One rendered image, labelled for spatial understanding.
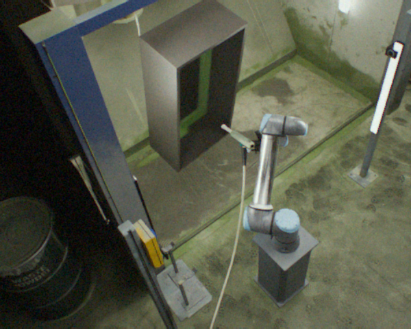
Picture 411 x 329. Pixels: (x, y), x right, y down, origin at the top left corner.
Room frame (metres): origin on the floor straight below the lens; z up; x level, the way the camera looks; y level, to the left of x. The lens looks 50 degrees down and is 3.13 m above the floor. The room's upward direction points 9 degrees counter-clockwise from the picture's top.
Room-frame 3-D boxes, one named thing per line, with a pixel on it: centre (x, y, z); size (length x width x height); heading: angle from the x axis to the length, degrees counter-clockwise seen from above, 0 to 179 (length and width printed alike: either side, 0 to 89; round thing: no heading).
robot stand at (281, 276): (1.34, -0.46, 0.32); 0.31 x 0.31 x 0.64; 31
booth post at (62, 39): (1.53, 0.52, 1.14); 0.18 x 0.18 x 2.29; 31
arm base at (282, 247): (1.34, -0.46, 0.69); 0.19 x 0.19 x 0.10
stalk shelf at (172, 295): (1.05, 0.24, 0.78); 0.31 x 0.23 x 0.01; 31
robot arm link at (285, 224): (1.34, -0.45, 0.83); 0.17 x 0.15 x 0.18; 67
